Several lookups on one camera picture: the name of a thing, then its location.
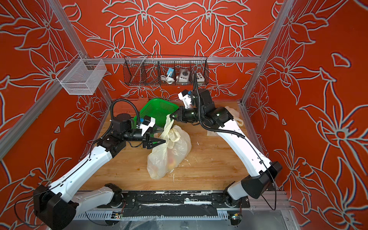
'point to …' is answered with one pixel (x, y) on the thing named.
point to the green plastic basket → (158, 109)
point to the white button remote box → (200, 77)
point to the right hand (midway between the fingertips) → (166, 116)
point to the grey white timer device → (184, 74)
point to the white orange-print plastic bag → (167, 156)
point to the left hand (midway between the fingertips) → (164, 134)
